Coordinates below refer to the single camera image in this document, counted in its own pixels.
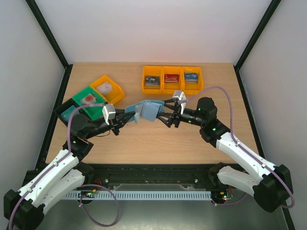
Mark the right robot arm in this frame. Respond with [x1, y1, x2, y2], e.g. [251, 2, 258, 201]
[156, 97, 293, 213]

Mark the red dotted card stack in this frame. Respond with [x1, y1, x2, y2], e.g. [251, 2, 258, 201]
[80, 93, 96, 105]

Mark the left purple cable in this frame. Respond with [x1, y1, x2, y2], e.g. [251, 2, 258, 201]
[8, 103, 120, 230]

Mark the black storage bin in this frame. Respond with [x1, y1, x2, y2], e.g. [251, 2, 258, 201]
[53, 98, 84, 126]

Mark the green storage bin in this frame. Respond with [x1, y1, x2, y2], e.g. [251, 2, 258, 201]
[72, 86, 106, 121]

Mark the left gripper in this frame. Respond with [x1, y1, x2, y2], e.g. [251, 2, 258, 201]
[85, 109, 135, 140]

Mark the black card stack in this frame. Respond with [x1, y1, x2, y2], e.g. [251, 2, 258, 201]
[145, 76, 160, 87]

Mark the white card stack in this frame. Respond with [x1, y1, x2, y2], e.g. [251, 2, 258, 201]
[96, 81, 113, 95]

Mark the yellow bin with red cards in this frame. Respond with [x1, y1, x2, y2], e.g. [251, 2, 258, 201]
[162, 66, 184, 94]

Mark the blue card stack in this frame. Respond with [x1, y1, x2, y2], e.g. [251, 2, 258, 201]
[184, 72, 199, 83]

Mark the yellow bin with blue cards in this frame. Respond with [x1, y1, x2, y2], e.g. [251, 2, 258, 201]
[183, 67, 204, 95]

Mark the yellow bin left group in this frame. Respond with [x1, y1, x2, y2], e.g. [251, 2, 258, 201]
[90, 75, 126, 105]

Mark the blue leather card holder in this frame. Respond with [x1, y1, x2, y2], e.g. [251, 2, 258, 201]
[125, 100, 165, 124]

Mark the yellow bin with black cards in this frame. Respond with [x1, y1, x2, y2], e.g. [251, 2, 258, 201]
[142, 66, 162, 94]

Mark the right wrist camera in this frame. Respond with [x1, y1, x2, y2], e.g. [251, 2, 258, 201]
[173, 90, 187, 115]

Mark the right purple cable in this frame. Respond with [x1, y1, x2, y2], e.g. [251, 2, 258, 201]
[179, 86, 296, 209]

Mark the purple cable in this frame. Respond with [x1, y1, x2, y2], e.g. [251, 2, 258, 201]
[179, 86, 296, 209]
[8, 103, 120, 230]

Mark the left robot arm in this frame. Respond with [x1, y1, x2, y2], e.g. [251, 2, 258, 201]
[3, 104, 135, 230]

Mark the teal card stack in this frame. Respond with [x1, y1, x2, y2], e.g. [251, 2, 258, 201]
[60, 105, 76, 122]

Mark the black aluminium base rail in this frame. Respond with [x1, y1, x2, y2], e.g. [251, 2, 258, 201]
[90, 163, 215, 190]

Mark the grey slotted cable duct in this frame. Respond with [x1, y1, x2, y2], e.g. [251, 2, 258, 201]
[63, 191, 212, 201]

